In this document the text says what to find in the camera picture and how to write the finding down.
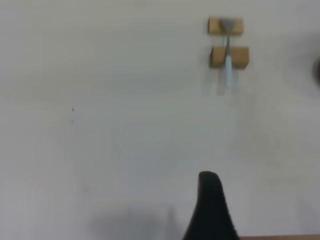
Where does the flat wooden block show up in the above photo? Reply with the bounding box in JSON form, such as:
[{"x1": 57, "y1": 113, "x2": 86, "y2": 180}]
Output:
[{"x1": 207, "y1": 16, "x2": 244, "y2": 36}]

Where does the arched wooden block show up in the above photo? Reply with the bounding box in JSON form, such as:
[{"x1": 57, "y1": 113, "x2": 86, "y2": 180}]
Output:
[{"x1": 209, "y1": 46, "x2": 250, "y2": 69}]

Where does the spoon with pale blue handle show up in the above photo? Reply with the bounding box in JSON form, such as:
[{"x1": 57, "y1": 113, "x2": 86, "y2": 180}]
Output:
[{"x1": 219, "y1": 18, "x2": 236, "y2": 88}]

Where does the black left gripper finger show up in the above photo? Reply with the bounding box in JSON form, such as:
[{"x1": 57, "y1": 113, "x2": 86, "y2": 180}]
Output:
[{"x1": 181, "y1": 171, "x2": 241, "y2": 240}]

